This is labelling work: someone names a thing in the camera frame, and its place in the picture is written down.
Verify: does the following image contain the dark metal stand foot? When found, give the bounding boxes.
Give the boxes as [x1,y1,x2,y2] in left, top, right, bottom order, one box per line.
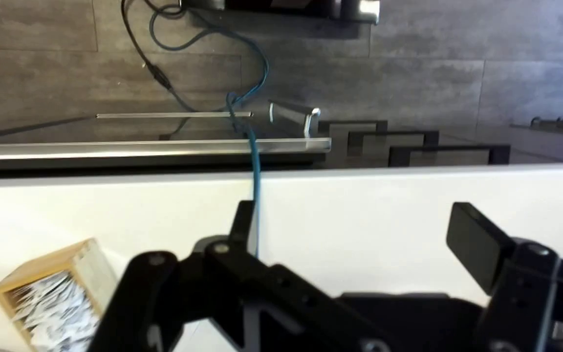
[181,0,383,25]

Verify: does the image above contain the teal cable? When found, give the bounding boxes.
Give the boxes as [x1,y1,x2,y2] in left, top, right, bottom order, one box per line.
[146,6,275,258]

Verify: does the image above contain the long steel bar handle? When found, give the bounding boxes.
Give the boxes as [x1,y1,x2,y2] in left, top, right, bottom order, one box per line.
[0,135,334,172]

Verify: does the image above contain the white packets stack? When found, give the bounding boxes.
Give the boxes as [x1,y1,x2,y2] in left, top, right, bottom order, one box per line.
[7,272,101,352]

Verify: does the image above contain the thin black cable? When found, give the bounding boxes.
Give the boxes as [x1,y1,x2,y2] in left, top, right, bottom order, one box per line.
[119,0,195,113]

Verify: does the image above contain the black drawer handle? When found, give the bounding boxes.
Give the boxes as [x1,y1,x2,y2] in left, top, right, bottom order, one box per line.
[345,129,441,151]
[386,143,512,168]
[318,117,388,137]

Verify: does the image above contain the thin steel rod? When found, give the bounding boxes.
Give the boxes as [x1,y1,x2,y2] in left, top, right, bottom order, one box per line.
[93,109,254,121]

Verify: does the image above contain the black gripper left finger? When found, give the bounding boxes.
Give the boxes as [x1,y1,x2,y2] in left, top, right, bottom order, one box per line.
[87,197,394,352]

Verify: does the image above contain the short silver bar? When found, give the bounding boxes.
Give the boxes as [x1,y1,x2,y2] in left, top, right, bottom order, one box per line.
[265,100,324,141]

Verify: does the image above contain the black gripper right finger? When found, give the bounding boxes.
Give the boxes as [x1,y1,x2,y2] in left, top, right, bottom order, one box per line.
[445,201,563,352]

